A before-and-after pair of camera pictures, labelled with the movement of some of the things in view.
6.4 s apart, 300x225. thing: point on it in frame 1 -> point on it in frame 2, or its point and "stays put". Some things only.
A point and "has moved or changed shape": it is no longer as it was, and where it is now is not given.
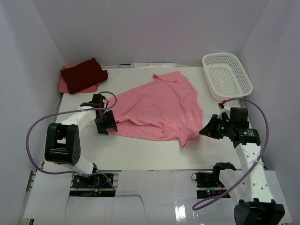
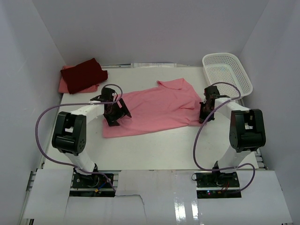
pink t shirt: (164, 107) has moved or changed shape
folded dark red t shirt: (84, 75) stays put
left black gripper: (111, 123) -> (111, 120)
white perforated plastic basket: (225, 78) stays put
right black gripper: (209, 130) -> (202, 116)
